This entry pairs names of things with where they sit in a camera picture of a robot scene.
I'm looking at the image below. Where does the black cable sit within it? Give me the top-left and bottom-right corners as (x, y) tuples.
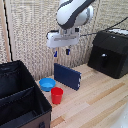
(79, 16), (128, 38)

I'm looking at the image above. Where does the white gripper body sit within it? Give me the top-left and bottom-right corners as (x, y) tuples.
(45, 29), (81, 50)

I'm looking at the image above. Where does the dark blue rectangular box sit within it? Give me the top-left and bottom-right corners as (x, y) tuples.
(53, 62), (83, 91)

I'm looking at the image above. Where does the black open storage bin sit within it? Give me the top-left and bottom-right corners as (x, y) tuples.
(0, 59), (53, 128)

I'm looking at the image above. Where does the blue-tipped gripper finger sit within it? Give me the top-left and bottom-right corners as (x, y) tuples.
(65, 46), (72, 56)
(52, 47), (59, 59)

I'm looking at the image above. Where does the red plastic cup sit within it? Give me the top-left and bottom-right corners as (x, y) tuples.
(50, 87), (64, 105)

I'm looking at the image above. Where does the blue plastic bowl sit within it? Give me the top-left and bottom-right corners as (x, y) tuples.
(38, 77), (57, 93)

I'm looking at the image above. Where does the black case with handle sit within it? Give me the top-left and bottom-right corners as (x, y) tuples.
(87, 28), (128, 80)

